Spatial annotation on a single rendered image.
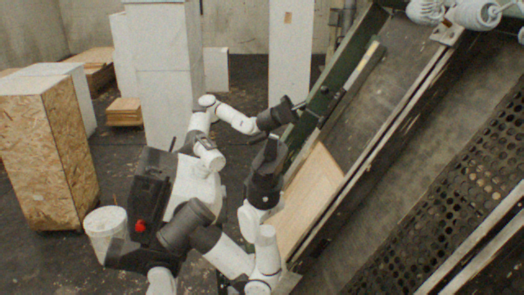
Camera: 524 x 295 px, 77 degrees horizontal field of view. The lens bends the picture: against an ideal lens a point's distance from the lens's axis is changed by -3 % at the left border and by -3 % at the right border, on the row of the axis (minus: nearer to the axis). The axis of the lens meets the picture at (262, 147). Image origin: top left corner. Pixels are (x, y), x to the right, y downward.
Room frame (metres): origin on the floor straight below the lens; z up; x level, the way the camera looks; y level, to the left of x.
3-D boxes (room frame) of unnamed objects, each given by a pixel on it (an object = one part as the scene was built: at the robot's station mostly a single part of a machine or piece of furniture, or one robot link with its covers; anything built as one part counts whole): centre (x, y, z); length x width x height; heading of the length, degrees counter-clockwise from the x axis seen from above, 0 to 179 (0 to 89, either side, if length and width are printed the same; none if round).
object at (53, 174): (2.38, 1.72, 0.63); 0.50 x 0.42 x 1.25; 4
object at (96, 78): (6.84, 3.40, 0.23); 2.45 x 1.03 x 0.45; 0
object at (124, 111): (4.54, 1.90, 0.15); 0.61 x 0.52 x 0.31; 0
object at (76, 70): (3.84, 2.60, 0.48); 1.00 x 0.64 x 0.95; 0
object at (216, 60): (6.24, 0.90, 0.36); 0.58 x 0.45 x 0.72; 90
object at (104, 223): (1.96, 1.15, 0.24); 0.32 x 0.30 x 0.47; 0
